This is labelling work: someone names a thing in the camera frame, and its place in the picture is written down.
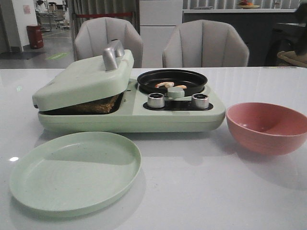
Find orange shrimp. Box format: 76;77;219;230
155;81;175;88
176;85;187;89

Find bread slice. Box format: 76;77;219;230
54;94;119;114

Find mint green breakfast maker lid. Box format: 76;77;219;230
32;41;134;111

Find pink plastic bowl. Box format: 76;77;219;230
226;103;307;155

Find mint green breakfast maker base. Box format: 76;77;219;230
38;79;225;133

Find left silver control knob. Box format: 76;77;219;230
147;92;165;109

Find silver control knob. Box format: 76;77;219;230
191;93;209;109
147;92;165;109

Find right silver control knob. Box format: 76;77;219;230
191;93;209;109

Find black round frying pan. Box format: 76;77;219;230
137;69;208;96

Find right beige upholstered chair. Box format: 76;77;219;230
162;20;249;68

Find beige upholstered chair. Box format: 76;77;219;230
162;20;249;68
74;17;143;68

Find white cabinet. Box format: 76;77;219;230
139;0;183;68

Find left beige upholstered chair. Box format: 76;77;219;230
74;17;143;68

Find mint green round plate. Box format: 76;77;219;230
10;132;141;218

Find dark grey counter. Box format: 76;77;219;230
183;9;297;67

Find red bin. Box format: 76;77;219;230
26;25;44;49

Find fruit plate on counter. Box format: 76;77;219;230
237;0;260;9

